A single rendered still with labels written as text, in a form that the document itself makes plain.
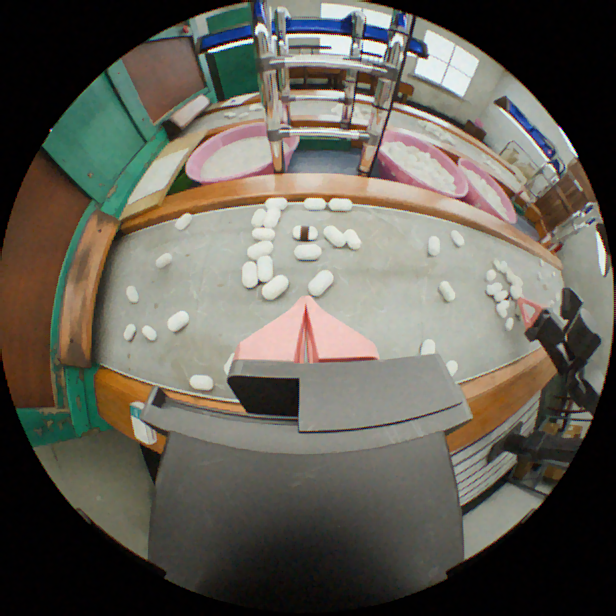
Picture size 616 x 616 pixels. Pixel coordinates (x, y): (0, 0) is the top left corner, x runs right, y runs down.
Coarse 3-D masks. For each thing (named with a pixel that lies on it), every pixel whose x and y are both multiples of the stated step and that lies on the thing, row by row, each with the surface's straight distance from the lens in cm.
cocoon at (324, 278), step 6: (324, 270) 24; (318, 276) 23; (324, 276) 23; (330, 276) 23; (312, 282) 23; (318, 282) 23; (324, 282) 23; (330, 282) 23; (312, 288) 23; (318, 288) 22; (324, 288) 23; (312, 294) 23; (318, 294) 23
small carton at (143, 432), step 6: (138, 402) 35; (132, 408) 34; (138, 408) 32; (132, 414) 34; (138, 414) 33; (132, 420) 35; (138, 420) 33; (138, 426) 34; (144, 426) 33; (138, 432) 35; (144, 432) 33; (150, 432) 34; (138, 438) 36; (144, 438) 34; (150, 438) 34; (156, 438) 35; (150, 444) 34
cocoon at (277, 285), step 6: (276, 276) 24; (282, 276) 23; (270, 282) 23; (276, 282) 23; (282, 282) 23; (288, 282) 24; (264, 288) 23; (270, 288) 23; (276, 288) 23; (282, 288) 23; (264, 294) 23; (270, 294) 23; (276, 294) 23
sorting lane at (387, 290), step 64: (128, 256) 47; (192, 256) 33; (320, 256) 26; (384, 256) 29; (448, 256) 37; (512, 256) 63; (128, 320) 40; (192, 320) 29; (256, 320) 24; (384, 320) 26; (448, 320) 32
